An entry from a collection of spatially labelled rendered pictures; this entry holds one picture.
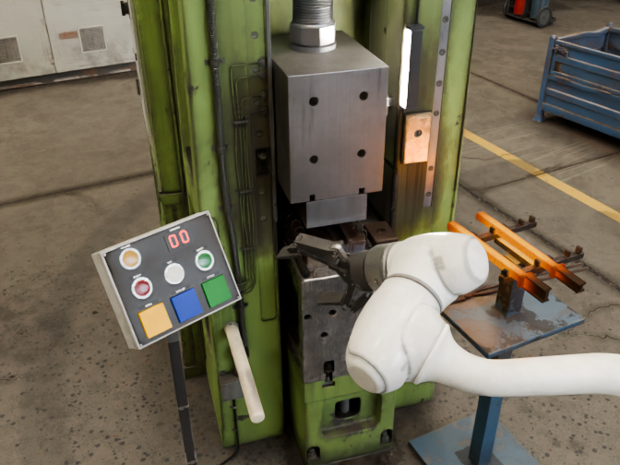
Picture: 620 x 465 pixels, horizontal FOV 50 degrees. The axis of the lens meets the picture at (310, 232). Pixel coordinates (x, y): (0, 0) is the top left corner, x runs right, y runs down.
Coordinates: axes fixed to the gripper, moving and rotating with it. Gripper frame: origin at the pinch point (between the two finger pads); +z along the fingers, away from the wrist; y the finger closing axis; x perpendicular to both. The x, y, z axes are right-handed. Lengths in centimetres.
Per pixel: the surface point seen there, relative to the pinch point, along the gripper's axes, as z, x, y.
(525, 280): 2, 57, 63
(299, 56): 42, 75, -18
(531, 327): 15, 62, 90
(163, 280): 63, 3, 0
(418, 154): 37, 88, 33
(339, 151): 38, 61, 9
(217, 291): 60, 12, 14
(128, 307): 64, -8, -2
